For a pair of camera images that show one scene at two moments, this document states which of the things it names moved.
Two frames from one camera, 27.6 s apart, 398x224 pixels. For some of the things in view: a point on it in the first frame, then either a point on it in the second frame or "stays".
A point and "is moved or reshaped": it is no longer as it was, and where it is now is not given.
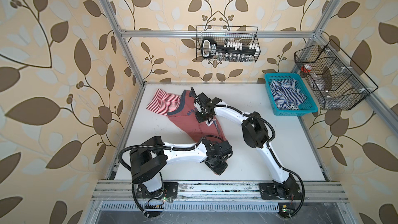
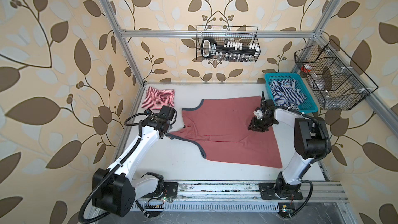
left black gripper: (221, 170) → (170, 127)
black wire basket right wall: (337, 82) stays
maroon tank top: (183, 115) is moved or reshaped
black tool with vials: (228, 51) stays
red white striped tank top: (164, 102) is moved or reshaped
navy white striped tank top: (286, 96) stays
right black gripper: (199, 119) → (255, 126)
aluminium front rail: (313, 191) stays
